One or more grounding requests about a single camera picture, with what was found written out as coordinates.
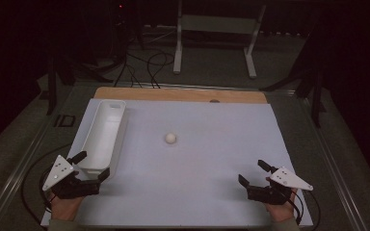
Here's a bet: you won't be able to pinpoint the person's left hand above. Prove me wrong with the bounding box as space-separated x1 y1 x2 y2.
49 193 85 221

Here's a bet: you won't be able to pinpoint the white plastic bin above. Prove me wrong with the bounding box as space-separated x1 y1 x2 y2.
76 99 128 180

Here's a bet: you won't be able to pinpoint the white metal stand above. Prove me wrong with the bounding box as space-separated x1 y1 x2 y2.
172 0 268 80

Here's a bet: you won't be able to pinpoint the dark equipment with red light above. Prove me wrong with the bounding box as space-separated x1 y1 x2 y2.
110 0 133 62

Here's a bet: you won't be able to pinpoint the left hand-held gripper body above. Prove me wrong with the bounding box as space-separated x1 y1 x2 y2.
41 155 101 200

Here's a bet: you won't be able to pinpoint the black tripod stand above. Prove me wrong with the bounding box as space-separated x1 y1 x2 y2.
259 18 330 129
45 52 114 116

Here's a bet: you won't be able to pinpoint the black floor cables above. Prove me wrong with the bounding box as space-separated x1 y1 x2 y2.
113 51 176 90

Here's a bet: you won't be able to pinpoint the right hand-held gripper black cable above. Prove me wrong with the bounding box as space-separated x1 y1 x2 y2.
288 189 321 231

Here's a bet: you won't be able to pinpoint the left hand-held gripper black cable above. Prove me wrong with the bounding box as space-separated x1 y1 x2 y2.
20 143 72 227

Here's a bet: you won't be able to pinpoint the hand-held gripper black cable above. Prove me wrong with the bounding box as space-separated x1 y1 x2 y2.
288 189 321 231
20 143 72 227

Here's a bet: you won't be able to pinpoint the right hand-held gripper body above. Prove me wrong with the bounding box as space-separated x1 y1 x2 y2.
246 166 314 206

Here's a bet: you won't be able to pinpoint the person's right hand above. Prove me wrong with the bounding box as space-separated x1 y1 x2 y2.
265 189 299 223

